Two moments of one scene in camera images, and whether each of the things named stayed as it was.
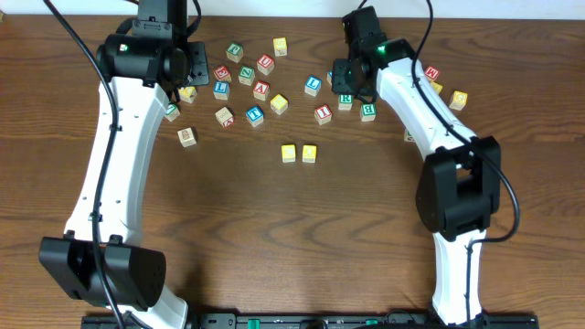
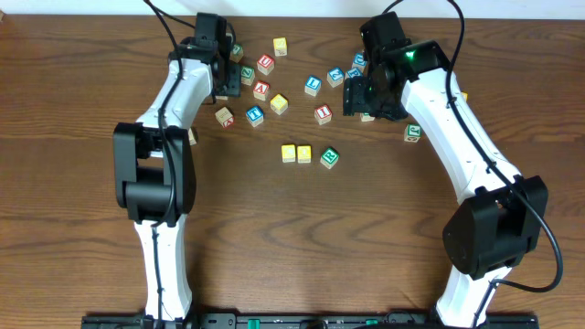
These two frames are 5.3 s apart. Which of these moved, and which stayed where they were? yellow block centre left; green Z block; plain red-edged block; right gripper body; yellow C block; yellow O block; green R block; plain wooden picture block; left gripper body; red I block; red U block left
Moved: green R block; left gripper body; yellow O block; right gripper body
Stayed: green Z block; plain wooden picture block; yellow block centre left; red U block left; red I block; plain red-edged block; yellow C block
